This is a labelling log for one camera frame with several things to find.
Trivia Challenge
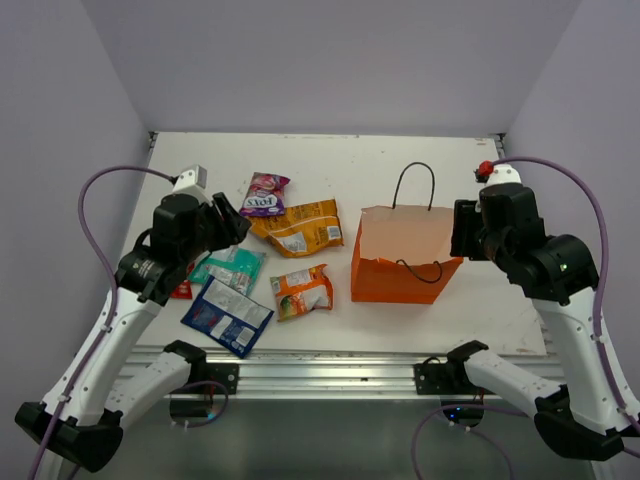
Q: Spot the teal Fox's candy bag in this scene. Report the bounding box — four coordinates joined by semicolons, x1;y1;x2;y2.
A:
188;246;266;296

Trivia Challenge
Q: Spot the purple Fox's candy bag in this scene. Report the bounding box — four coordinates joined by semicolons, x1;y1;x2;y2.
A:
239;172;290;217

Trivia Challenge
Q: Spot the red snack packet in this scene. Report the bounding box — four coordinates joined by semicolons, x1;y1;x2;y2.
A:
170;280;193;300

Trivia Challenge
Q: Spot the orange paper bag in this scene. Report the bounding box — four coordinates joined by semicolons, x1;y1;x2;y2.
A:
350;170;463;305

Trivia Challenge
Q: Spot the blue snack packet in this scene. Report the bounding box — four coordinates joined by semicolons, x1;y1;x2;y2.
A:
181;276;274;359

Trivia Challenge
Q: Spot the yellow chips bag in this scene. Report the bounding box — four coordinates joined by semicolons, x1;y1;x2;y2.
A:
249;199;344;258

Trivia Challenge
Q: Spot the orange snack packet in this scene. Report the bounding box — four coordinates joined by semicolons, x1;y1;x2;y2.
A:
270;264;334;322

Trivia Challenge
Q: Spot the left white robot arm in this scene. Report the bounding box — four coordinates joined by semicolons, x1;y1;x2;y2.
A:
15;193;251;473

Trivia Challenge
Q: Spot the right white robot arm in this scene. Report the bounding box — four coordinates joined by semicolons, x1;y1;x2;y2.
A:
445;183;639;461

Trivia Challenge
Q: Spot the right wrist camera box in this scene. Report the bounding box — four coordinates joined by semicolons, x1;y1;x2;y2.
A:
474;161;522;187

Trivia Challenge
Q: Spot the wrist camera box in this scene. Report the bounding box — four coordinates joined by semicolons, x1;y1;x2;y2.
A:
474;161;522;187
172;165;207;196

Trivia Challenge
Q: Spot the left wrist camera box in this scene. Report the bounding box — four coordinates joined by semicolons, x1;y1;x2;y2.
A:
172;165;207;196

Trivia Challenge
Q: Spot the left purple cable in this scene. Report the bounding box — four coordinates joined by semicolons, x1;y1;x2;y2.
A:
24;165;177;480

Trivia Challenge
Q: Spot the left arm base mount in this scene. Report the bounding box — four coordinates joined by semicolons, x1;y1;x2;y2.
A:
203;363;240;395

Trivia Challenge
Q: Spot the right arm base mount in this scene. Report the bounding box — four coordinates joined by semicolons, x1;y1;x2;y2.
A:
413;357;476;395

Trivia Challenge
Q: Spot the aluminium rail frame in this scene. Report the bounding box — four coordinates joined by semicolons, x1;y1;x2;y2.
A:
114;347;569;401

